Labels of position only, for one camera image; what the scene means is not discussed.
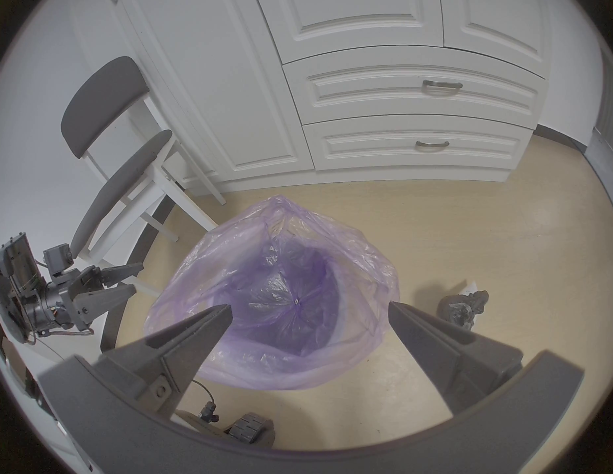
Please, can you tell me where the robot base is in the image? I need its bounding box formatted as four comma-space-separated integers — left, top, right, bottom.
171, 403, 278, 449

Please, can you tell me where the black cable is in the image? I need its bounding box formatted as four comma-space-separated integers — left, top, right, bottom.
193, 381, 219, 422

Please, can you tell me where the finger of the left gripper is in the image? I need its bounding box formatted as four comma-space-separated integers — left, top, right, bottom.
99, 263, 145, 285
81, 284, 138, 328

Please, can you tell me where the purple plastic bag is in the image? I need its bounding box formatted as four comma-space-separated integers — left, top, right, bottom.
145, 195, 400, 391

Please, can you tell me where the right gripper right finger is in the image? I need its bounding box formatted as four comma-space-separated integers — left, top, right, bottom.
388, 302, 525, 416

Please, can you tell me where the dark grey white chair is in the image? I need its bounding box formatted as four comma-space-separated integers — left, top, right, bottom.
61, 56, 226, 260

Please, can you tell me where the white wardrobe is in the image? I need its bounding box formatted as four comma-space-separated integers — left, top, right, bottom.
69, 0, 554, 196

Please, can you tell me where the black plastic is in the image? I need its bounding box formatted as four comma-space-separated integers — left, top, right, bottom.
437, 289, 490, 329

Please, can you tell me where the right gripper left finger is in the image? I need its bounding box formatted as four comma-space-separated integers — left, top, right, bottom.
96, 304, 233, 416

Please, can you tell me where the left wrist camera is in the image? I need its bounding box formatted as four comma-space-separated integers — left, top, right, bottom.
43, 246, 73, 279

